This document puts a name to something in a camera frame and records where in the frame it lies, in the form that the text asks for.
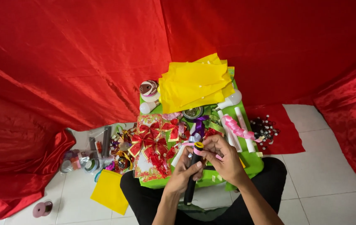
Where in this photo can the pink spool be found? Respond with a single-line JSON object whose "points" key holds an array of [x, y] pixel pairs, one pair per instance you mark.
{"points": [[40, 209]]}

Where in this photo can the clear bag of ribbon rolls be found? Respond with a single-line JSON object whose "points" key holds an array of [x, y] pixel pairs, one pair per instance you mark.
{"points": [[84, 156]]}

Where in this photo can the black tube with yellow cap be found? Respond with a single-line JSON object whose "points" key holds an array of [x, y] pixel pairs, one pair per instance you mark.
{"points": [[191, 187]]}

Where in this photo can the red satin backdrop cloth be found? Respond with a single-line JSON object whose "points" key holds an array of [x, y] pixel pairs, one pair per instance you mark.
{"points": [[71, 62]]}

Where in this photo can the yellow felt sheet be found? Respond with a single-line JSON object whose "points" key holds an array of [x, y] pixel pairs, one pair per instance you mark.
{"points": [[110, 192]]}

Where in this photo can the red floral envelope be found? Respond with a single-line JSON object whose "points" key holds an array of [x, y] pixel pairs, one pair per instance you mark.
{"points": [[148, 170], [148, 119]]}

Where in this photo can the white paper tube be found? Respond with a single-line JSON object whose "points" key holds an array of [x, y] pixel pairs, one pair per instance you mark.
{"points": [[228, 137], [243, 125], [178, 156]]}

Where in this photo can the red shiny ribbon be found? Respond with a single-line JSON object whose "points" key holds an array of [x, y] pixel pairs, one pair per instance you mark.
{"points": [[213, 132]]}

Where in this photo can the curled pink ribbon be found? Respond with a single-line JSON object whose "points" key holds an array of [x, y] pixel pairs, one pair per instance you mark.
{"points": [[235, 128]]}

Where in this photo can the green table cloth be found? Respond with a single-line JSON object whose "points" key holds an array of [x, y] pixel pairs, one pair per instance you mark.
{"points": [[253, 162]]}

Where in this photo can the thin pink ribbon strip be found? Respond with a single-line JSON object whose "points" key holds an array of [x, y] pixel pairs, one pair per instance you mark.
{"points": [[197, 150]]}

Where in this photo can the small white light bulb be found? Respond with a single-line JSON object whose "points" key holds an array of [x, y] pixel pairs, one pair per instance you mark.
{"points": [[146, 107]]}

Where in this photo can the person's left hand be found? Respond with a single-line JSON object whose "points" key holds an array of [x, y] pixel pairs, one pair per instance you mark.
{"points": [[178, 176]]}

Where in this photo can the green ribbon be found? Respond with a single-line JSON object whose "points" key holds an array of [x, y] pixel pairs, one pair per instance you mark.
{"points": [[214, 125]]}

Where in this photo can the clear tape roll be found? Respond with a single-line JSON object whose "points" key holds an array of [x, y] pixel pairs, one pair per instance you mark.
{"points": [[193, 113]]}

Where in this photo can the stack of yellow paper sheets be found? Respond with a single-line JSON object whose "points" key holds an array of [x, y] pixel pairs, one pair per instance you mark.
{"points": [[193, 84]]}

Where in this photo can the purple ribbon bow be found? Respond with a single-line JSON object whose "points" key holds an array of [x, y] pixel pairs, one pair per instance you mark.
{"points": [[199, 125]]}

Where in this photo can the red bow with gold edge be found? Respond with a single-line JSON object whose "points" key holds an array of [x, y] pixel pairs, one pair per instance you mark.
{"points": [[149, 129], [156, 147], [173, 128], [139, 143]]}

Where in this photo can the green packet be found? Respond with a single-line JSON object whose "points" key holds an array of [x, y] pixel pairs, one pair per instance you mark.
{"points": [[231, 72]]}

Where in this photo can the large white light bulb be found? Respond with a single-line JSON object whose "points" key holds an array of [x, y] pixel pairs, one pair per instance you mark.
{"points": [[231, 99]]}

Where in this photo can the person's black trousers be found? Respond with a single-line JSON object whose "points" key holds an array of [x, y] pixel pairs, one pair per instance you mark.
{"points": [[140, 200]]}

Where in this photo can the brown and white ribbon spool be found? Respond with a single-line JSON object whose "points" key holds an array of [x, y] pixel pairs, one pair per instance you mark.
{"points": [[149, 89]]}

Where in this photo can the person's right hand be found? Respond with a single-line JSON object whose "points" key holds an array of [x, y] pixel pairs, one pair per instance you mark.
{"points": [[228, 165]]}

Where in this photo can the heap of black white beads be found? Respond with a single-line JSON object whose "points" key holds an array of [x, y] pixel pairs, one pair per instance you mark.
{"points": [[263, 129]]}

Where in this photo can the silver ribbon bow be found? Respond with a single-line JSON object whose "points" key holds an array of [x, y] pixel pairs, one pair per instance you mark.
{"points": [[194, 138]]}

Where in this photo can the heap of colourful ribbons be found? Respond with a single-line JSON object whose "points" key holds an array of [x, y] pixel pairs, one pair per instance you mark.
{"points": [[121, 150]]}

